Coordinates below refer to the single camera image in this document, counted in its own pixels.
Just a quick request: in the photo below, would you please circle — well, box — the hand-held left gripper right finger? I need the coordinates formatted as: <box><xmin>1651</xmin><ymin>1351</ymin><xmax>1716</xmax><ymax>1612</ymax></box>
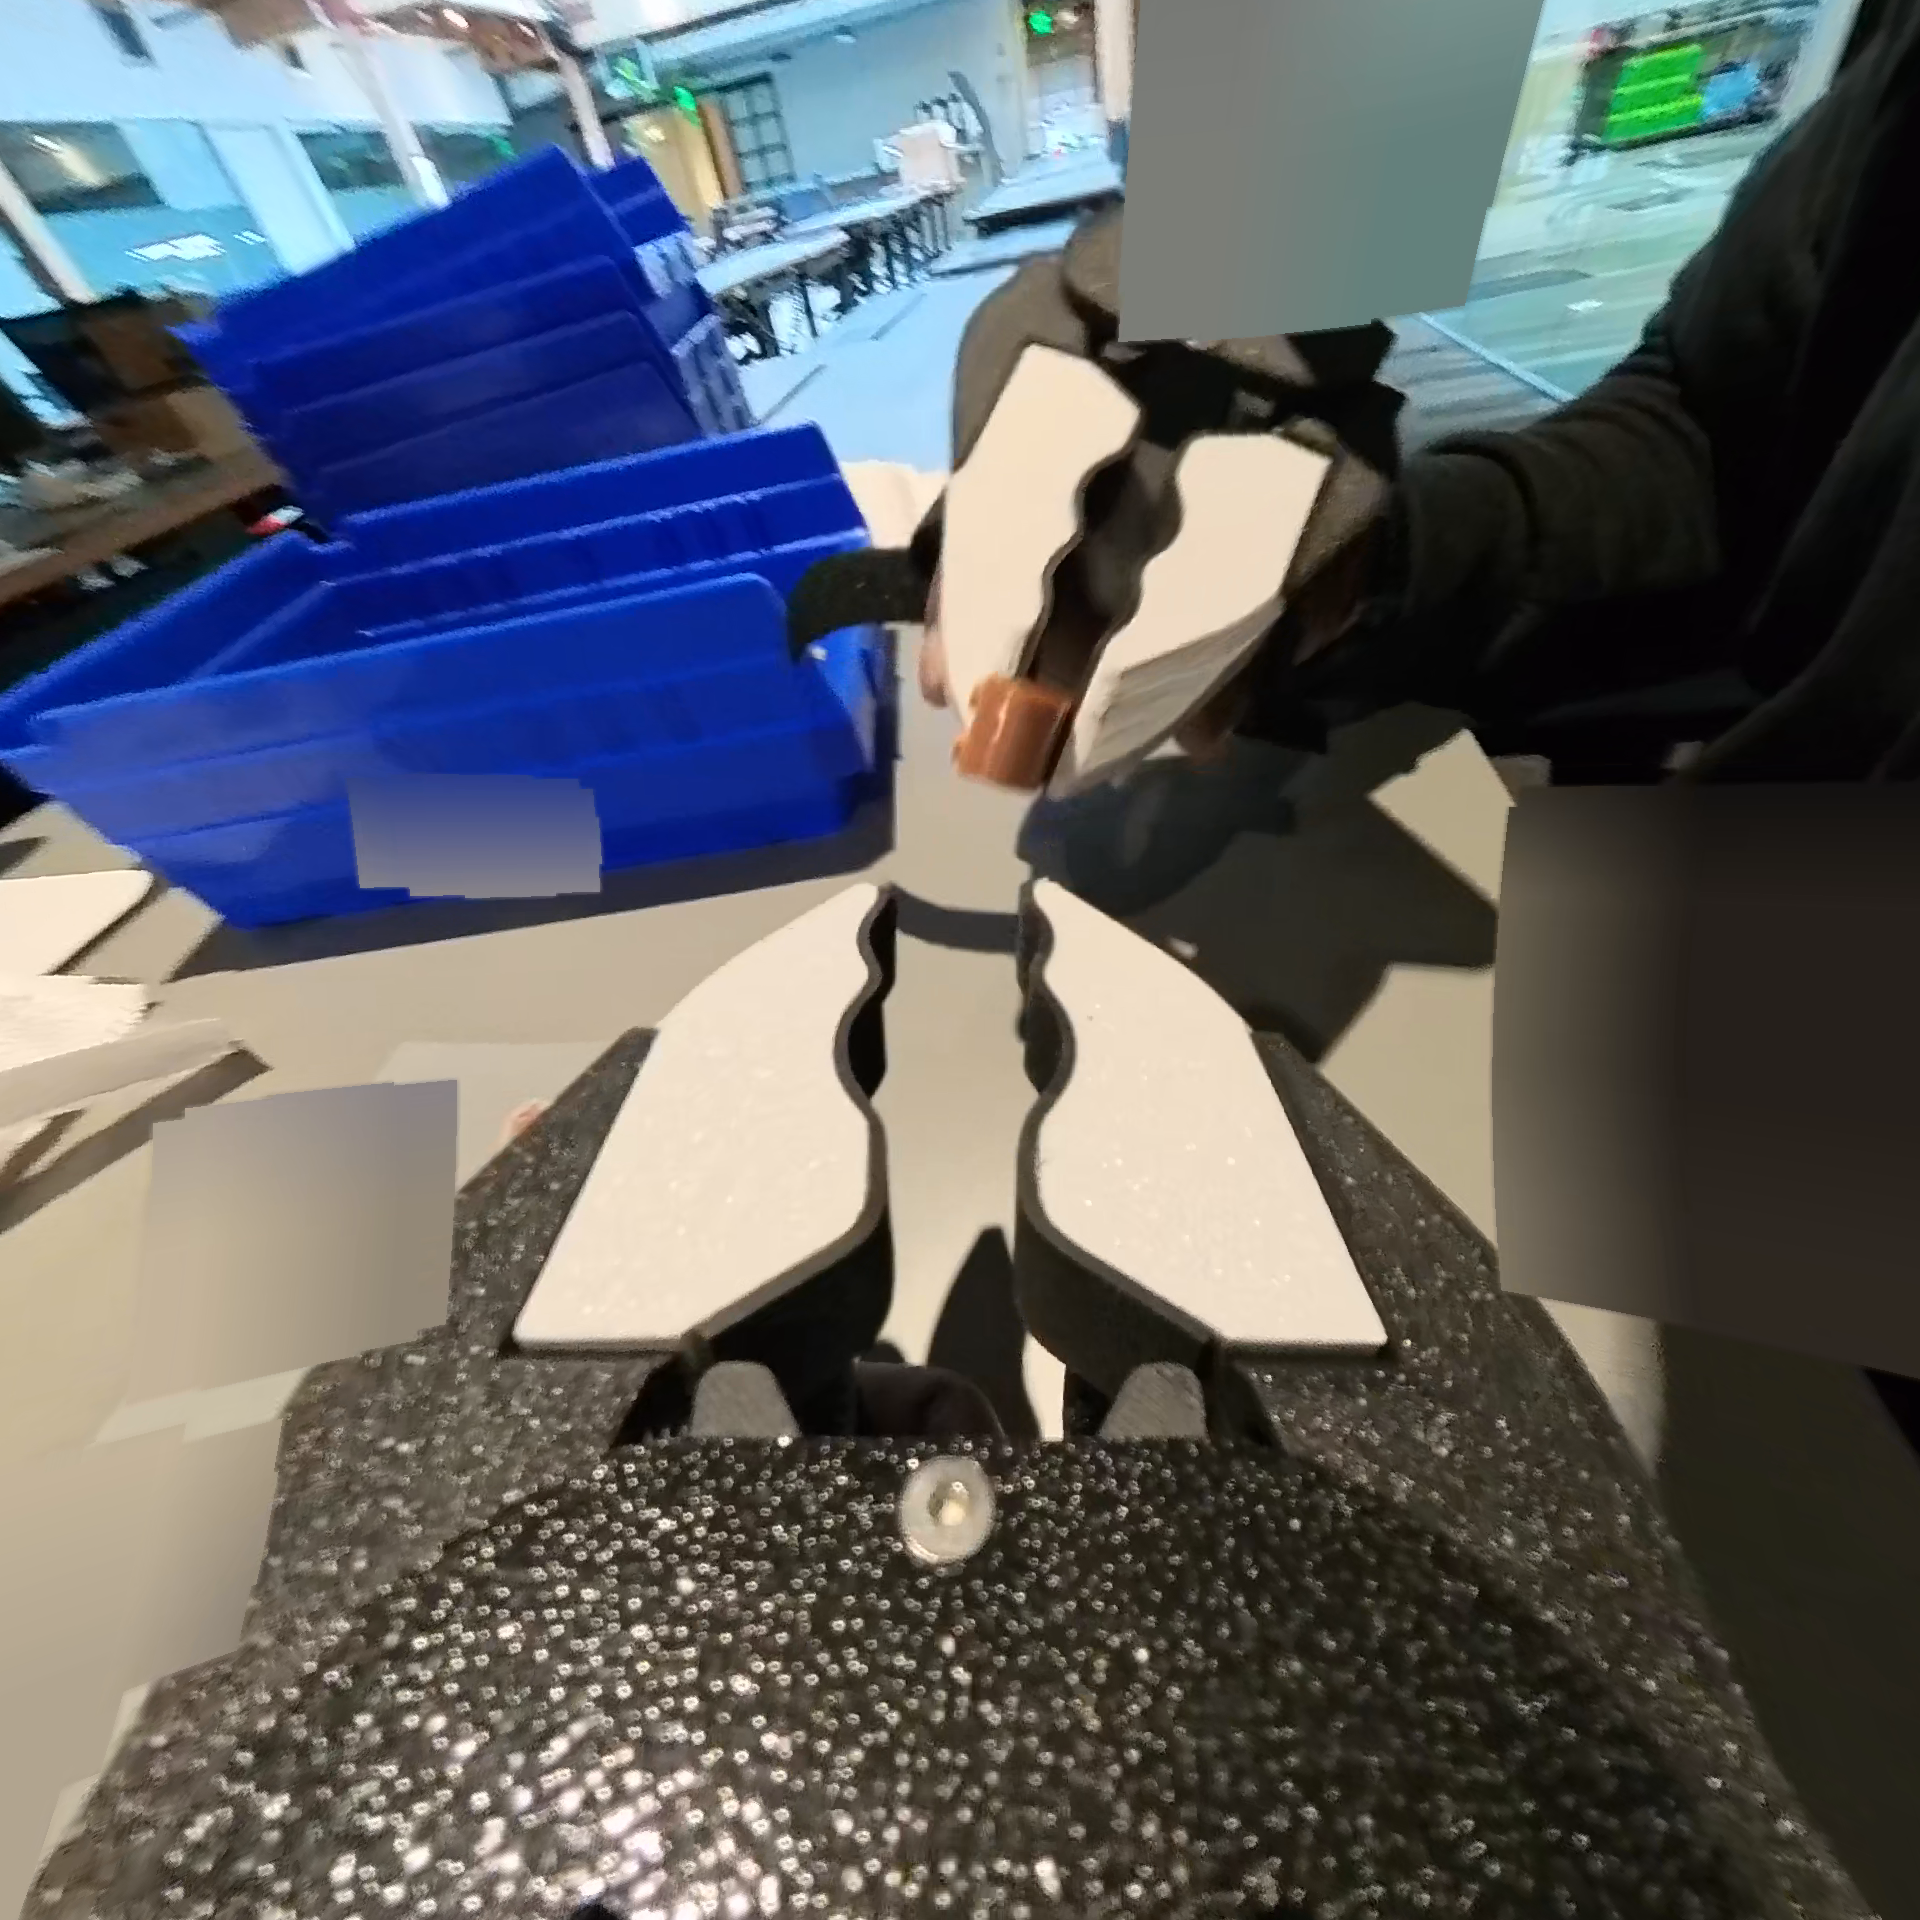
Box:
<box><xmin>1015</xmin><ymin>880</ymin><xmax>1392</xmax><ymax>1396</ymax></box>

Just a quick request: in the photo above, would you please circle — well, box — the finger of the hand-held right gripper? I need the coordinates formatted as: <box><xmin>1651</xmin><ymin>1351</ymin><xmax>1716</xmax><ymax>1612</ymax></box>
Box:
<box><xmin>1047</xmin><ymin>439</ymin><xmax>1338</xmax><ymax>800</ymax></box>
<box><xmin>928</xmin><ymin>346</ymin><xmax>1143</xmax><ymax>712</ymax></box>

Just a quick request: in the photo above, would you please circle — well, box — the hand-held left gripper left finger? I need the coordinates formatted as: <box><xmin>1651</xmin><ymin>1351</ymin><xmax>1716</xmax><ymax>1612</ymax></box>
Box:
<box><xmin>511</xmin><ymin>882</ymin><xmax>904</xmax><ymax>1396</ymax></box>

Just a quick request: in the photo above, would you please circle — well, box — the brown round toy brick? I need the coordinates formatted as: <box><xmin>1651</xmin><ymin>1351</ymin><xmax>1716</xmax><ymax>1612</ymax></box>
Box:
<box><xmin>961</xmin><ymin>675</ymin><xmax>1075</xmax><ymax>789</ymax></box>

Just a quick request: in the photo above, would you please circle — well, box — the blue plastic bin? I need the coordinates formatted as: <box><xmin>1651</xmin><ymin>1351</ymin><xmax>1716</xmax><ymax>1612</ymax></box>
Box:
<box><xmin>0</xmin><ymin>719</ymin><xmax>904</xmax><ymax>932</ymax></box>
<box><xmin>0</xmin><ymin>427</ymin><xmax>888</xmax><ymax>811</ymax></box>

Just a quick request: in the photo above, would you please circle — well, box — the grey desk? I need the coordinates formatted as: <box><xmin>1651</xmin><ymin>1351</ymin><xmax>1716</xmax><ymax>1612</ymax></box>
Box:
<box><xmin>0</xmin><ymin>451</ymin><xmax>1666</xmax><ymax>1920</ymax></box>

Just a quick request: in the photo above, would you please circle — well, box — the person's right hand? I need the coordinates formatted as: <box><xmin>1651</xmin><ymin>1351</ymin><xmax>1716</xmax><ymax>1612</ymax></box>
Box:
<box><xmin>1177</xmin><ymin>478</ymin><xmax>1412</xmax><ymax>755</ymax></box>

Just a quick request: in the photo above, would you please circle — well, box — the long background table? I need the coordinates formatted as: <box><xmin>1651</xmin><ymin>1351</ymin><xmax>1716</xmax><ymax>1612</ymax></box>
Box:
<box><xmin>697</xmin><ymin>181</ymin><xmax>963</xmax><ymax>362</ymax></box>

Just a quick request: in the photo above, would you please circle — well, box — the green lit screen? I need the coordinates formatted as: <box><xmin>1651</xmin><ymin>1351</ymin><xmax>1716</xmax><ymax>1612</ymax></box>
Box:
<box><xmin>1598</xmin><ymin>42</ymin><xmax>1713</xmax><ymax>136</ymax></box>

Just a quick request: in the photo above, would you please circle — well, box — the stack of blue bins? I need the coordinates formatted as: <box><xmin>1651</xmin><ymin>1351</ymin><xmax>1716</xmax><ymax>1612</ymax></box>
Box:
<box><xmin>172</xmin><ymin>141</ymin><xmax>752</xmax><ymax>528</ymax></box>

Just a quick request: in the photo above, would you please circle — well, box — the crumpled white paper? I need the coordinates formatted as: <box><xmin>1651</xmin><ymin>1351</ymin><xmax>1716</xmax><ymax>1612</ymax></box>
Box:
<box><xmin>0</xmin><ymin>871</ymin><xmax>272</xmax><ymax>1203</ymax></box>

